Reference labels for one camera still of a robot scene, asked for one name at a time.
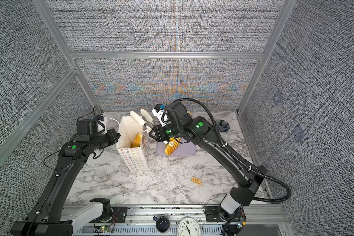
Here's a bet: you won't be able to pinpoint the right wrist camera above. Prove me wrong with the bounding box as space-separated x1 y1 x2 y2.
152 101 193 129

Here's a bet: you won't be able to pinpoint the lavender tray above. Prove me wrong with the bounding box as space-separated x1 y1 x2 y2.
156 138 196 156

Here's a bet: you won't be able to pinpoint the ridged yellow spiral bread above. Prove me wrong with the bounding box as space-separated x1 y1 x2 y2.
164 138 181 155

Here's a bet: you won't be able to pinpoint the small orange candy wrapper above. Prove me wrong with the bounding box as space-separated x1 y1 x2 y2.
191 177 202 185

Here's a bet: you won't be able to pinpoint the white printed paper bag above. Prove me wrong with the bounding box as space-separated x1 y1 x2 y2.
116 116 149 172

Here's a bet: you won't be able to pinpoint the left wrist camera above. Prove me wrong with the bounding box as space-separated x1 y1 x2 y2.
76 115 107 137

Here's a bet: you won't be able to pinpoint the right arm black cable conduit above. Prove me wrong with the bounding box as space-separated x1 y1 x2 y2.
171 98 292 204

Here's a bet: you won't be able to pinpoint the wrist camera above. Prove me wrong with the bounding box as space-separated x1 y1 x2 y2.
76 115 107 137
152 101 193 129

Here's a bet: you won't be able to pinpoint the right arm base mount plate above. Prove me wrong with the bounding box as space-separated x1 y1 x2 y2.
203 205 224 223

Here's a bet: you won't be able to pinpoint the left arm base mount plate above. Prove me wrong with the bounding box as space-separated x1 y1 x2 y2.
90 206 128 224

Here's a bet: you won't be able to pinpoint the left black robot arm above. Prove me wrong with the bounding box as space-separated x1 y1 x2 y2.
10 128 121 236

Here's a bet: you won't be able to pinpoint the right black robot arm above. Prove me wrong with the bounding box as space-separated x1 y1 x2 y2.
130 102 267 221

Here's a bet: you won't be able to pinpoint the white analog clock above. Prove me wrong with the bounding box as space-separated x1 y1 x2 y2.
177 217 201 236

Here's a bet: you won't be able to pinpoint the yellow braided pastry bread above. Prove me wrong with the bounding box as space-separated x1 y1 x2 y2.
131 132 143 148

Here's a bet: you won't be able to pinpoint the black round knob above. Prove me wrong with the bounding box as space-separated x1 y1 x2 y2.
153 216 170 233

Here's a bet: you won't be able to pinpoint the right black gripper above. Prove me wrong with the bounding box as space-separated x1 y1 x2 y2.
149 122 185 141

